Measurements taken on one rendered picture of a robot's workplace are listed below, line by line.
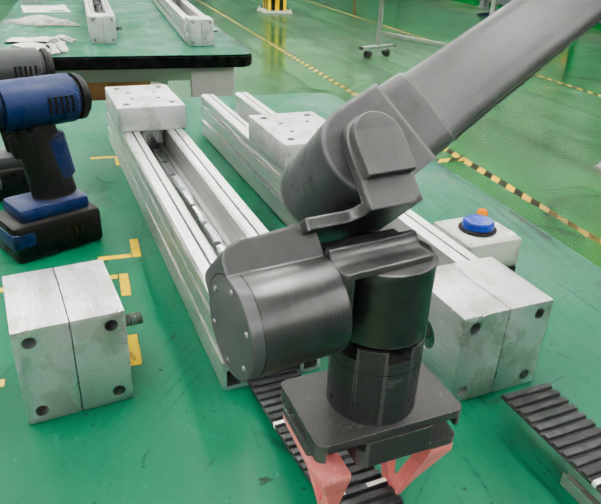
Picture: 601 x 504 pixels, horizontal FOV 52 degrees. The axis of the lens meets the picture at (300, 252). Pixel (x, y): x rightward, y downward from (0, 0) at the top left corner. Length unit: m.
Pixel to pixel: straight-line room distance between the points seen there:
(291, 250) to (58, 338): 0.27
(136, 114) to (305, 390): 0.73
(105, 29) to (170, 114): 1.43
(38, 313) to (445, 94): 0.36
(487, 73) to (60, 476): 0.44
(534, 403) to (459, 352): 0.08
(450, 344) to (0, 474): 0.39
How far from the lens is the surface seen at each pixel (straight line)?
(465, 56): 0.45
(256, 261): 0.32
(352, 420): 0.39
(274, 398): 0.57
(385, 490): 0.47
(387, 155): 0.34
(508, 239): 0.80
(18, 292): 0.59
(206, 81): 2.37
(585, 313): 0.80
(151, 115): 1.06
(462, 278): 0.61
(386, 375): 0.36
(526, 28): 0.51
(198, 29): 2.43
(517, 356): 0.62
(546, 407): 0.58
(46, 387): 0.57
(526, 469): 0.57
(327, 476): 0.39
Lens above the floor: 1.16
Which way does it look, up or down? 27 degrees down
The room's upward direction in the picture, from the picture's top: 3 degrees clockwise
